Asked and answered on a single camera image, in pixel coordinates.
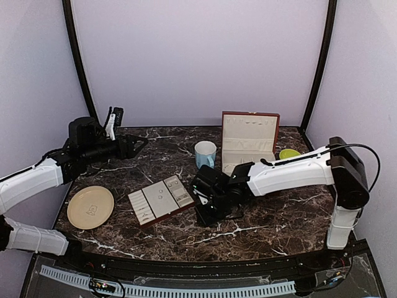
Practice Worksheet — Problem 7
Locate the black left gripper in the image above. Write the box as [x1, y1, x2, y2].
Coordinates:
[82, 134, 149, 166]

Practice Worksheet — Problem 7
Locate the brown jewelry tray insert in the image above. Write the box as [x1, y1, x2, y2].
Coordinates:
[128, 175, 195, 228]

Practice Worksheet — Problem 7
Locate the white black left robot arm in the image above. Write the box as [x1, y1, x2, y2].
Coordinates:
[1, 112, 148, 271]

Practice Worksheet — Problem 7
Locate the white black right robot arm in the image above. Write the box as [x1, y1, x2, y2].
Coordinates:
[191, 137, 370, 269]

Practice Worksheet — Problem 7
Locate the brown open jewelry box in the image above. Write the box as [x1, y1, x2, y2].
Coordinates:
[221, 111, 280, 175]

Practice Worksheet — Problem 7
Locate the light blue mug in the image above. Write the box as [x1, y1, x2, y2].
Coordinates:
[194, 141, 216, 169]

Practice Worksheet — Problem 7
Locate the beige round plate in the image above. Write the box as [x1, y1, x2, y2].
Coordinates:
[67, 186, 114, 230]

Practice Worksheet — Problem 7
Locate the green bowl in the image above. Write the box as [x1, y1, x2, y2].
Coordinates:
[279, 148, 301, 160]

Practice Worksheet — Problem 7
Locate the white slotted cable duct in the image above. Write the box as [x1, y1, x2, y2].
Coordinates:
[39, 265, 296, 297]

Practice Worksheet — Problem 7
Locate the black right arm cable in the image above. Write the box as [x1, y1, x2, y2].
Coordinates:
[260, 143, 381, 192]

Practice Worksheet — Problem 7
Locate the black front table rail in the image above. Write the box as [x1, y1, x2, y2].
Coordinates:
[55, 239, 370, 280]

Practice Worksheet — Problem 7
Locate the black left corner post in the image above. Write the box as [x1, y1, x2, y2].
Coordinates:
[61, 0, 99, 120]

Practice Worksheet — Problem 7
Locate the black corner post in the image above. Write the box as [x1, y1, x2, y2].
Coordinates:
[300, 0, 337, 135]
[61, 0, 99, 120]

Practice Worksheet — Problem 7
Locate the black right corner post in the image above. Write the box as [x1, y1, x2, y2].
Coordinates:
[300, 0, 337, 135]

